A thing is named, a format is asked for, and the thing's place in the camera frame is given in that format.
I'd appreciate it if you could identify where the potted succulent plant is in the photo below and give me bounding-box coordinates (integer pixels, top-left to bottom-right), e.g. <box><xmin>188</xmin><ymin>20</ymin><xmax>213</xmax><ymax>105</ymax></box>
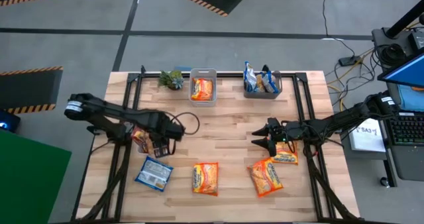
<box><xmin>157</xmin><ymin>70</ymin><xmax>185</xmax><ymax>91</ymax></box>

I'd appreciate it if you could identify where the teal cloth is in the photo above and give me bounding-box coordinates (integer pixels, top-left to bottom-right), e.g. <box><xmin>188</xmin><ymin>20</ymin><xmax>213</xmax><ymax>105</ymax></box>
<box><xmin>397</xmin><ymin>84</ymin><xmax>424</xmax><ymax>112</ymax></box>

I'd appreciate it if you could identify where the grey workstation desk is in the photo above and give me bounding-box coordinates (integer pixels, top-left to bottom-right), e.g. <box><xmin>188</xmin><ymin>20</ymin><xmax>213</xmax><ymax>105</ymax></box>
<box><xmin>341</xmin><ymin>27</ymin><xmax>424</xmax><ymax>188</ymax></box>

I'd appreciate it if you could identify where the computer monitor with blue screen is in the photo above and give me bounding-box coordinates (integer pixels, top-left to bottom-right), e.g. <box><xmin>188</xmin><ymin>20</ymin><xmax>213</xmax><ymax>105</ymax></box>
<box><xmin>377</xmin><ymin>48</ymin><xmax>424</xmax><ymax>89</ymax></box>

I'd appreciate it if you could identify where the black metal pole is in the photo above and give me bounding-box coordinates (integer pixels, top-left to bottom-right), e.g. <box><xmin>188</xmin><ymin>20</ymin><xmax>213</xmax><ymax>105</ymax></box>
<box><xmin>386</xmin><ymin>0</ymin><xmax>424</xmax><ymax>39</ymax></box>

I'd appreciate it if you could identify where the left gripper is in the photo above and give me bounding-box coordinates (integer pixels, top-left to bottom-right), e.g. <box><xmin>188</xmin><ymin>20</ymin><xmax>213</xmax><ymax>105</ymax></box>
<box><xmin>145</xmin><ymin>113</ymin><xmax>186</xmax><ymax>159</ymax></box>

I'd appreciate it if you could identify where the light grey plastic bin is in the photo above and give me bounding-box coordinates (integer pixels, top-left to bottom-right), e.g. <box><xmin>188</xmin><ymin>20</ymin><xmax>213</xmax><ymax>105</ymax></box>
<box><xmin>188</xmin><ymin>68</ymin><xmax>218</xmax><ymax>103</ymax></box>

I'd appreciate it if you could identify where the coiled black cable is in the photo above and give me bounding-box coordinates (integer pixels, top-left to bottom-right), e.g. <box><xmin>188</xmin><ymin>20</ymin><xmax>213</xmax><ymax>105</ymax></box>
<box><xmin>377</xmin><ymin>43</ymin><xmax>407</xmax><ymax>66</ymax></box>

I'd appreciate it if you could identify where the white paper sheet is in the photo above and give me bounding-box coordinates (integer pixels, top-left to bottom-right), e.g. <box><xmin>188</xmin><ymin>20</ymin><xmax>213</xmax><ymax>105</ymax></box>
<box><xmin>349</xmin><ymin>117</ymin><xmax>387</xmax><ymax>152</ymax></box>

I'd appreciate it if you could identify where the blue Maruchan noodle pack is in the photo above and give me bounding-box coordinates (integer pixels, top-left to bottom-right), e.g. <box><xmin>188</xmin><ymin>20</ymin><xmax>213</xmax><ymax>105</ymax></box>
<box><xmin>262</xmin><ymin>70</ymin><xmax>280</xmax><ymax>95</ymax></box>
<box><xmin>254</xmin><ymin>72</ymin><xmax>266</xmax><ymax>93</ymax></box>
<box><xmin>243</xmin><ymin>60</ymin><xmax>258</xmax><ymax>93</ymax></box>
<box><xmin>134</xmin><ymin>156</ymin><xmax>174</xmax><ymax>193</ymax></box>

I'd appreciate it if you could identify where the green board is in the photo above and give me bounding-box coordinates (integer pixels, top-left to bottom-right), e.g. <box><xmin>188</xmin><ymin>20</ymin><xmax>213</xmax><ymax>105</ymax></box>
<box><xmin>0</xmin><ymin>129</ymin><xmax>72</xmax><ymax>224</ymax></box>

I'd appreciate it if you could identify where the black floor cable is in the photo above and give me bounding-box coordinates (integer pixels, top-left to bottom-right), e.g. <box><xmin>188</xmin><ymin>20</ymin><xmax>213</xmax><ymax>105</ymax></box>
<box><xmin>321</xmin><ymin>0</ymin><xmax>356</xmax><ymax>58</ymax></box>

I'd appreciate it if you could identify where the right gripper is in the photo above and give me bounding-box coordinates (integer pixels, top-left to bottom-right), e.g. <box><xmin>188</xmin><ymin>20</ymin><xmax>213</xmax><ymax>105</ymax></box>
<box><xmin>250</xmin><ymin>117</ymin><xmax>301</xmax><ymax>157</ymax></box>

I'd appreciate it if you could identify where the black computer keyboard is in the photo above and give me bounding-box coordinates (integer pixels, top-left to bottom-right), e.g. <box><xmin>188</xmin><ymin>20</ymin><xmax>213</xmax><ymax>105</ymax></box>
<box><xmin>387</xmin><ymin>113</ymin><xmax>424</xmax><ymax>148</ymax></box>

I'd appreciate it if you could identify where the dark grey plastic bin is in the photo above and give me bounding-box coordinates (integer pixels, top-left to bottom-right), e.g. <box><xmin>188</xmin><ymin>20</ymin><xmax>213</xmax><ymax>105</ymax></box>
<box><xmin>243</xmin><ymin>70</ymin><xmax>283</xmax><ymax>100</ymax></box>

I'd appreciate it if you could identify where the black power adapter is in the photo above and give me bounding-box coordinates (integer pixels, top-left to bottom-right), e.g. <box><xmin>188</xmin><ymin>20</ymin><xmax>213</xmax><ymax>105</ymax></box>
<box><xmin>410</xmin><ymin>30</ymin><xmax>424</xmax><ymax>51</ymax></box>

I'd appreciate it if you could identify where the red Maruchan noodle pack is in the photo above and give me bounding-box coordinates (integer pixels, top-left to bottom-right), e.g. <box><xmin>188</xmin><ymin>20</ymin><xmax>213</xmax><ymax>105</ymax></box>
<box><xmin>131</xmin><ymin>127</ymin><xmax>155</xmax><ymax>155</ymax></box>

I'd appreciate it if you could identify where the black power strip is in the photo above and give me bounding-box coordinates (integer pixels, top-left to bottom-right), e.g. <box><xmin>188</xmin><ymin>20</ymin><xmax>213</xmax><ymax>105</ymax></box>
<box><xmin>337</xmin><ymin>54</ymin><xmax>362</xmax><ymax>67</ymax></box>

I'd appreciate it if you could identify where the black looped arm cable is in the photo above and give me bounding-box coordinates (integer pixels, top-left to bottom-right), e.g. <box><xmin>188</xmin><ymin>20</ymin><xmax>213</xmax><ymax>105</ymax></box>
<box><xmin>170</xmin><ymin>111</ymin><xmax>201</xmax><ymax>135</ymax></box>

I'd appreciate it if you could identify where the black metal table frame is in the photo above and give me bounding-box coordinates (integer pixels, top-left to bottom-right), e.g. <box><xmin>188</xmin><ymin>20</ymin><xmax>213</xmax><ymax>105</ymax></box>
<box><xmin>76</xmin><ymin>66</ymin><xmax>362</xmax><ymax>223</ymax></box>

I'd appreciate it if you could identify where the black device with blue light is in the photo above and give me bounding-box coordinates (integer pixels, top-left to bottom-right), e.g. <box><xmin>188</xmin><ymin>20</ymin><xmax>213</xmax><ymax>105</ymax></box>
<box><xmin>0</xmin><ymin>109</ymin><xmax>21</xmax><ymax>134</ymax></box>

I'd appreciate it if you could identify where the orange Maruchan noodle pack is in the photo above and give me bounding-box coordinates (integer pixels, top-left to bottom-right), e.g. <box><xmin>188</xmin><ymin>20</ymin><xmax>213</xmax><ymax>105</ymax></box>
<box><xmin>191</xmin><ymin>77</ymin><xmax>214</xmax><ymax>101</ymax></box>
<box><xmin>270</xmin><ymin>140</ymin><xmax>299</xmax><ymax>165</ymax></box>
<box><xmin>191</xmin><ymin>162</ymin><xmax>219</xmax><ymax>197</ymax></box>
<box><xmin>246</xmin><ymin>156</ymin><xmax>285</xmax><ymax>199</ymax></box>

